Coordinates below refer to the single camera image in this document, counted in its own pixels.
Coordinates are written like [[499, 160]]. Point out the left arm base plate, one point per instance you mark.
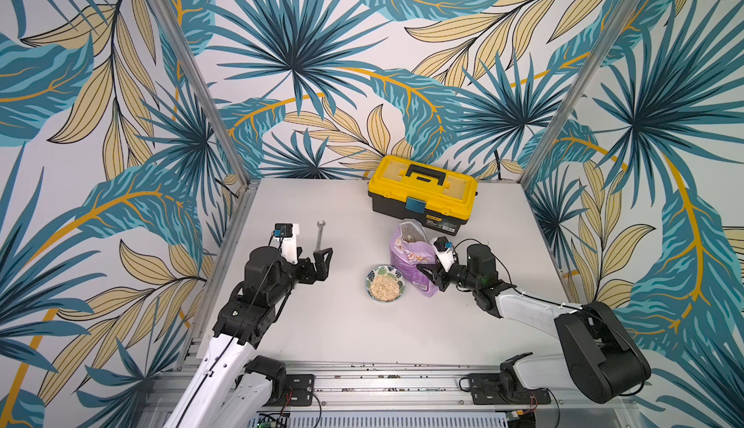
[[295, 390]]

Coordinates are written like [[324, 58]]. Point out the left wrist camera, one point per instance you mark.
[[287, 235]]

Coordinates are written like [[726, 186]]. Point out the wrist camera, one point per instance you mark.
[[445, 253], [287, 235]]

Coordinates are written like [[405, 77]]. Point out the green leaf pattern bowl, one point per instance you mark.
[[384, 284]]

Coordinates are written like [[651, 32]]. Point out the aluminium corner post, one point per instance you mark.
[[596, 56], [174, 33]]

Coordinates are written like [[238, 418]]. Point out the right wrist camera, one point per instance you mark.
[[445, 253]]

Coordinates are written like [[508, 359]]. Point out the yellow and black toolbox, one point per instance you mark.
[[439, 199]]

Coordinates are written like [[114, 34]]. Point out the aluminium front rail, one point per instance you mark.
[[416, 395]]

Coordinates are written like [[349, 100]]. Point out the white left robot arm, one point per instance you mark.
[[234, 381]]

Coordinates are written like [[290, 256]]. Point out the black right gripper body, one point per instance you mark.
[[442, 275]]

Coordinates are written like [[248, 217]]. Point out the aluminium corner post left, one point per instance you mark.
[[174, 33]]

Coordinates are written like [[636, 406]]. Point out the silver open-end wrench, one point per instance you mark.
[[320, 231]]

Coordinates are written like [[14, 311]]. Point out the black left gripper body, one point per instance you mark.
[[315, 265]]

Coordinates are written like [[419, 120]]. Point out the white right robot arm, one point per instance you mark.
[[598, 358]]

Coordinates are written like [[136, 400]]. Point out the aluminium corner post right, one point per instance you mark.
[[596, 56]]

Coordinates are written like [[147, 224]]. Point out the purple oats bag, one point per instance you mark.
[[409, 248]]

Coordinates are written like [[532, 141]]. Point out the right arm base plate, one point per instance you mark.
[[501, 389]]

